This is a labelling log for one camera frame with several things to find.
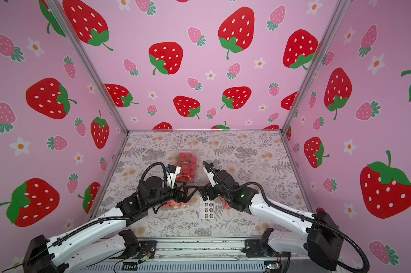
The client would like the clear strawberry box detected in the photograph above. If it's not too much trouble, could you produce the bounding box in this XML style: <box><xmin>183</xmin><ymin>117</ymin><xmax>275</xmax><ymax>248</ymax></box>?
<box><xmin>174</xmin><ymin>151</ymin><xmax>198</xmax><ymax>183</ymax></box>

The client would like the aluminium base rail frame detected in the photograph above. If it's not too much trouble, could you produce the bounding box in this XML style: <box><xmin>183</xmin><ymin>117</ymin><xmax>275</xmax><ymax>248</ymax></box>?
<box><xmin>65</xmin><ymin>237</ymin><xmax>326</xmax><ymax>273</ymax></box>

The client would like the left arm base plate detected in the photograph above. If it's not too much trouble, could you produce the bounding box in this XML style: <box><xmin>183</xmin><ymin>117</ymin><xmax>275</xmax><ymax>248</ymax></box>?
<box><xmin>109</xmin><ymin>240</ymin><xmax>157</xmax><ymax>259</ymax></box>

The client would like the white sticker sheet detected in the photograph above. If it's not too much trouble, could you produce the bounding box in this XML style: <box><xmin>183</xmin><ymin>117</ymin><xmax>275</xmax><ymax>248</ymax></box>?
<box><xmin>199</xmin><ymin>200</ymin><xmax>215</xmax><ymax>220</ymax></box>

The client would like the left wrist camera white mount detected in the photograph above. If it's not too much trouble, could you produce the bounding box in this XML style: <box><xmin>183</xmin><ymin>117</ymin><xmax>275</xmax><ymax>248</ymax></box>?
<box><xmin>165</xmin><ymin>164</ymin><xmax>181</xmax><ymax>189</ymax></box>

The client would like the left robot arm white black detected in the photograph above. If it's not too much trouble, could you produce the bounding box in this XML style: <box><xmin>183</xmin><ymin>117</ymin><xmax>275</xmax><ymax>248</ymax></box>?
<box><xmin>22</xmin><ymin>175</ymin><xmax>201</xmax><ymax>273</ymax></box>

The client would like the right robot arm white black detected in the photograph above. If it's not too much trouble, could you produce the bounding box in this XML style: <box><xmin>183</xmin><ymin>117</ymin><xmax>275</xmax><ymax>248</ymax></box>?
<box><xmin>201</xmin><ymin>162</ymin><xmax>370</xmax><ymax>273</ymax></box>

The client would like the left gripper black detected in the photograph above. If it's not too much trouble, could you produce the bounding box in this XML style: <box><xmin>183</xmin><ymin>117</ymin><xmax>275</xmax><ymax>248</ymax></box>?
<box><xmin>145</xmin><ymin>179</ymin><xmax>196</xmax><ymax>212</ymax></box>

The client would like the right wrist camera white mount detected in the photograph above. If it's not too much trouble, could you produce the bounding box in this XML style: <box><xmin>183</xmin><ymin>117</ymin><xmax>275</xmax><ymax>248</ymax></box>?
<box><xmin>203</xmin><ymin>161</ymin><xmax>216</xmax><ymax>187</ymax></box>

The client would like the clear large peach box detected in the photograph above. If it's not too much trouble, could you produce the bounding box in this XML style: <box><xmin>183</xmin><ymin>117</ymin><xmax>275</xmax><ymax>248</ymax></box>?
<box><xmin>158</xmin><ymin>200</ymin><xmax>198</xmax><ymax>212</ymax></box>

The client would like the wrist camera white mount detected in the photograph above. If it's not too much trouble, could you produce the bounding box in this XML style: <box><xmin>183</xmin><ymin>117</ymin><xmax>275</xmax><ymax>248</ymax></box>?
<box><xmin>203</xmin><ymin>161</ymin><xmax>216</xmax><ymax>187</ymax></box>
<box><xmin>165</xmin><ymin>164</ymin><xmax>181</xmax><ymax>189</ymax></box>

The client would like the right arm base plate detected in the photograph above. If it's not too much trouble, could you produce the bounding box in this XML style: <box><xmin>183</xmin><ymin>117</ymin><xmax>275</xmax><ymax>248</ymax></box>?
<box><xmin>241</xmin><ymin>240</ymin><xmax>292</xmax><ymax>258</ymax></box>

